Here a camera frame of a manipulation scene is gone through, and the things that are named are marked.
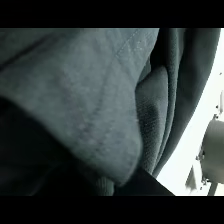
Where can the black T-shirt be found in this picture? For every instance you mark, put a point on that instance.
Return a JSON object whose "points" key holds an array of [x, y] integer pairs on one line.
{"points": [[100, 100]]}

